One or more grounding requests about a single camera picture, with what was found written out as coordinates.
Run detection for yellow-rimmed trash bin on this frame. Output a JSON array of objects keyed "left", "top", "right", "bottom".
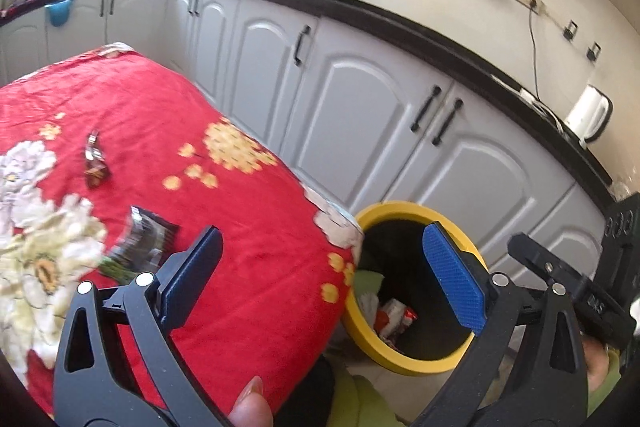
[{"left": 342, "top": 201, "right": 491, "bottom": 378}]

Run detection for green and white plastic bags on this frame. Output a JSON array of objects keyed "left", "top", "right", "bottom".
[{"left": 356, "top": 271, "right": 386, "bottom": 295}]

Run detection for red sauce sachet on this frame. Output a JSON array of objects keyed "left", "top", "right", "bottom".
[{"left": 375, "top": 298, "right": 418, "bottom": 343}]

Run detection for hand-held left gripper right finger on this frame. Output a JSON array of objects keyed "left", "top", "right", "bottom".
[{"left": 407, "top": 222, "right": 588, "bottom": 427}]

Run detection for person's left hand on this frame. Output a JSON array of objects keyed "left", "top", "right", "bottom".
[{"left": 229, "top": 376, "right": 275, "bottom": 427}]

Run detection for brown and silver candy wrapper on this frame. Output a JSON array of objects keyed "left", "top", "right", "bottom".
[{"left": 82, "top": 129, "right": 112, "bottom": 190}]

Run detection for person's right forearm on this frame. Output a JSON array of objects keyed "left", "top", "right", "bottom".
[{"left": 582, "top": 337, "right": 626, "bottom": 413}]

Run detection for white charger with cable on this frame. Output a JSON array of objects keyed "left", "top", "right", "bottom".
[{"left": 492, "top": 76, "right": 561, "bottom": 122}]

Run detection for black and green snack packet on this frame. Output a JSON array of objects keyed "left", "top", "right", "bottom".
[{"left": 97, "top": 205, "right": 181, "bottom": 283}]

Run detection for white plastic bag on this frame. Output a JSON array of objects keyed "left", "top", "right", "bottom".
[{"left": 356, "top": 292, "right": 381, "bottom": 333}]

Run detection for white electric kettle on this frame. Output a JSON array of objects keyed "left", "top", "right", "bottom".
[{"left": 565, "top": 84, "right": 613, "bottom": 148}]

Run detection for blue hanging bin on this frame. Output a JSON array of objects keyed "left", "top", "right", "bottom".
[{"left": 45, "top": 0, "right": 76, "bottom": 28}]

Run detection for person's green clothing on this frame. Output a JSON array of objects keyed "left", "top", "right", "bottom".
[{"left": 327, "top": 364, "right": 401, "bottom": 427}]

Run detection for black power cable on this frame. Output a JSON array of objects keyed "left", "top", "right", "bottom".
[{"left": 527, "top": 4, "right": 544, "bottom": 102}]

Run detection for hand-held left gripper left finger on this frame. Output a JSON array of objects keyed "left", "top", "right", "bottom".
[{"left": 52, "top": 224, "right": 235, "bottom": 427}]

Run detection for red floral tablecloth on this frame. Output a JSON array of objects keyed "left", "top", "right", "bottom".
[{"left": 0, "top": 42, "right": 363, "bottom": 418}]

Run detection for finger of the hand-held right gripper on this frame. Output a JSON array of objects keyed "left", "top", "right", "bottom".
[{"left": 506, "top": 232, "right": 587, "bottom": 297}]

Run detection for black countertop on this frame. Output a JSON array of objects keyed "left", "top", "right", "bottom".
[{"left": 0, "top": 0, "right": 615, "bottom": 195}]

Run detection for white base cabinets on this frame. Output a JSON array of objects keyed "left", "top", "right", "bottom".
[{"left": 0, "top": 0, "right": 608, "bottom": 288}]

